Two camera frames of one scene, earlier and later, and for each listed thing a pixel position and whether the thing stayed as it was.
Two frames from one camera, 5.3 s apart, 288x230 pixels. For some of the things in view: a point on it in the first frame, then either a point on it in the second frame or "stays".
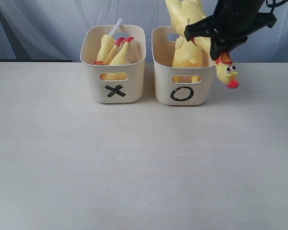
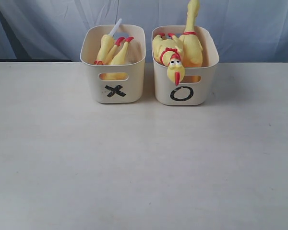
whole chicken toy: (185, 13) to (170, 51)
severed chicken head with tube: (105, 44) stays
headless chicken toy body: (116, 56) stays
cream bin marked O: (179, 86) stays
